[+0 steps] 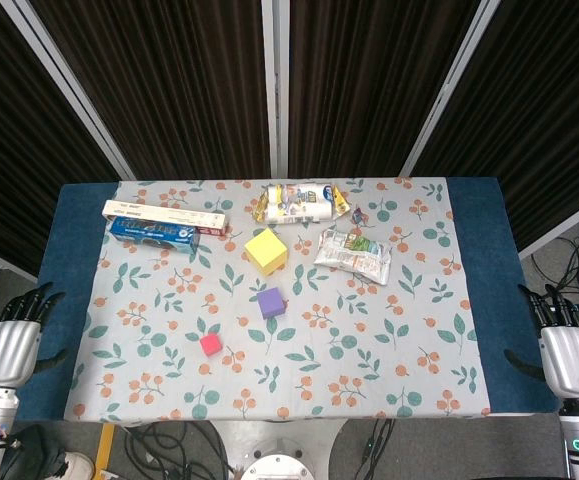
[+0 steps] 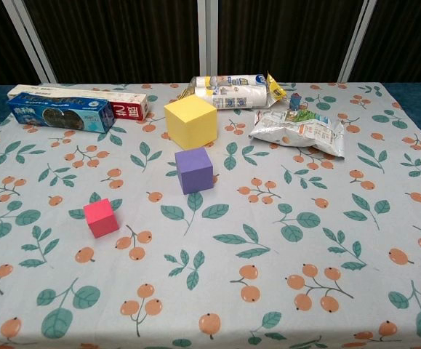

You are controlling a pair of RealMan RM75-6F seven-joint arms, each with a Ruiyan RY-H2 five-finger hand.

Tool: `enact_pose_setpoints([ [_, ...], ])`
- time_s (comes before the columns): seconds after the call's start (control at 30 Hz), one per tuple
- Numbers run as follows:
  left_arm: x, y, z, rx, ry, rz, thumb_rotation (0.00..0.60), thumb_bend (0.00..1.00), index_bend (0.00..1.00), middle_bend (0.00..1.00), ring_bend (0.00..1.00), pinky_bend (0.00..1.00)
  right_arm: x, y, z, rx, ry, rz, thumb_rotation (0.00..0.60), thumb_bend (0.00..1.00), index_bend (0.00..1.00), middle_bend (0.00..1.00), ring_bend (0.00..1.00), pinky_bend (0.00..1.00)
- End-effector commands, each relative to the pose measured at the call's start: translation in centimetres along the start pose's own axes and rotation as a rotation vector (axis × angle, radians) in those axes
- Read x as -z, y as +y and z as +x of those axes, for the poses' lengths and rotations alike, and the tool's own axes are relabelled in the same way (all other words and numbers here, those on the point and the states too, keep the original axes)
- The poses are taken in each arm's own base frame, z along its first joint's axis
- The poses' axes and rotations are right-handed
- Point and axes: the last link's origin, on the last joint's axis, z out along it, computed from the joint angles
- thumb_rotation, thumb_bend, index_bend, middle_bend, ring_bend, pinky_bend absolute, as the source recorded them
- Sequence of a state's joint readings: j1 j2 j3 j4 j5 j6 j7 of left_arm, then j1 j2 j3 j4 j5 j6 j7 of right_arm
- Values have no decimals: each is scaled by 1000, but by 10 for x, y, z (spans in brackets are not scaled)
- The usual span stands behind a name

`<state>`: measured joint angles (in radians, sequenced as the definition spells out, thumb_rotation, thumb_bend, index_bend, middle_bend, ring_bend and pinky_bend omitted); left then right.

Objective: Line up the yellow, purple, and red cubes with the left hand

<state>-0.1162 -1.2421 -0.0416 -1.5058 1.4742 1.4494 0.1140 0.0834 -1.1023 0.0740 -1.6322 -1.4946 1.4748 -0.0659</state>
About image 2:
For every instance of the white yellow snack bag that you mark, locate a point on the white yellow snack bag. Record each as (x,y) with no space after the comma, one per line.
(232,92)

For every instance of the medium purple foam cube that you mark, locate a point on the medium purple foam cube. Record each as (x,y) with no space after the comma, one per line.
(195,171)

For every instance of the yellow snack packet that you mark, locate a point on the yellow snack packet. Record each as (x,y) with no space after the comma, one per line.
(275,89)

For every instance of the floral fruit print tablecloth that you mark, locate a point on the floral fruit print tablecloth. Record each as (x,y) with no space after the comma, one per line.
(268,236)

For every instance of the long white red box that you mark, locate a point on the long white red box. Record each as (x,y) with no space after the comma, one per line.
(130,109)

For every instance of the silver crumpled snack bag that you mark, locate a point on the silver crumpled snack bag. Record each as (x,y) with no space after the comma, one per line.
(297,131)

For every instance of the small pink foam cube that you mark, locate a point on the small pink foam cube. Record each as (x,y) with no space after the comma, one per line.
(101,220)

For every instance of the blue biscuit box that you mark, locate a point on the blue biscuit box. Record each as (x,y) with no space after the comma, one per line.
(57,111)

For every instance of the large yellow foam cube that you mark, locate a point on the large yellow foam cube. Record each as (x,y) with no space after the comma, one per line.
(192,123)

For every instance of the small blue wrapped candy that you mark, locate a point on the small blue wrapped candy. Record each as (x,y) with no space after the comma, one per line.
(296,102)

